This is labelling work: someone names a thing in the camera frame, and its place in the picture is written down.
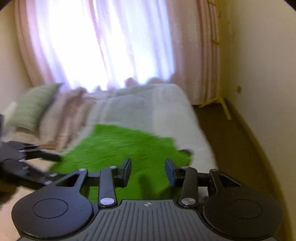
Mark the yellow wooden rack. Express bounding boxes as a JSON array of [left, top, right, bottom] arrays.
[[197, 1, 232, 121]]

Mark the beige folded blanket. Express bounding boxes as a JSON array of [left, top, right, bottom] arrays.
[[38, 87, 96, 152]]

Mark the green checked pillow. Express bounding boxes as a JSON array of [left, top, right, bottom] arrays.
[[11, 83, 61, 132]]

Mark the pink window curtain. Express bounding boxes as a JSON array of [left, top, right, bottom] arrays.
[[14, 0, 221, 105]]

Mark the green knitted sweater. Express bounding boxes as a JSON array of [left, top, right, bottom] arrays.
[[50, 125, 192, 200]]

